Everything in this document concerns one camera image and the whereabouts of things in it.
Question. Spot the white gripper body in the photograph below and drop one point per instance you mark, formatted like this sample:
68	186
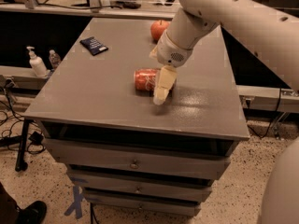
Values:
169	52

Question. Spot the red coke can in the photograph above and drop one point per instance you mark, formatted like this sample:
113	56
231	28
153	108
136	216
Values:
144	79

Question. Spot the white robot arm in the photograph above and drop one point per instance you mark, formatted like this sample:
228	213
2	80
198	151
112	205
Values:
270	35

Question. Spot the red apple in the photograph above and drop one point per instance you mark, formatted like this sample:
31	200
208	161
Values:
157	29

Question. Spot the dark blue snack bag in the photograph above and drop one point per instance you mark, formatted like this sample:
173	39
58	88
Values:
93	45

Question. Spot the grey drawer cabinet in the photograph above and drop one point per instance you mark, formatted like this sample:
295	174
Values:
93	99

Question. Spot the clear plastic water bottle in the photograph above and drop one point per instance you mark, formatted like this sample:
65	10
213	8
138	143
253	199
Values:
54	58

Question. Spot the top drawer with knob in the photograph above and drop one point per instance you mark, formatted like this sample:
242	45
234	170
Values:
142	160

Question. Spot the drawer with knob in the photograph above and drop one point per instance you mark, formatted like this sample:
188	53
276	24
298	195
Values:
136	186
189	209
142	160

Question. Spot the white pump dispenser bottle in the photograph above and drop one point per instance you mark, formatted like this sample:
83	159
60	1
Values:
37	63

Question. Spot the middle drawer with knob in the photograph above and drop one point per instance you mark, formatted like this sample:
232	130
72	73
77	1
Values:
136	186

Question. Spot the bottom drawer with knob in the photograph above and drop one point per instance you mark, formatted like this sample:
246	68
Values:
189	209

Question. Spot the blue tape mark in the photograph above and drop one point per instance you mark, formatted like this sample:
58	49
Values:
78	206

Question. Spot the black table leg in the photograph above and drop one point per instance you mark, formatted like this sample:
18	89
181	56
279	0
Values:
21	165

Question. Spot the black shoe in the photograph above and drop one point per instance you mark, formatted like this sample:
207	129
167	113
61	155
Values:
32	214

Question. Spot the metal railing frame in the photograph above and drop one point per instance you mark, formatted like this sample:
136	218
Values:
142	9

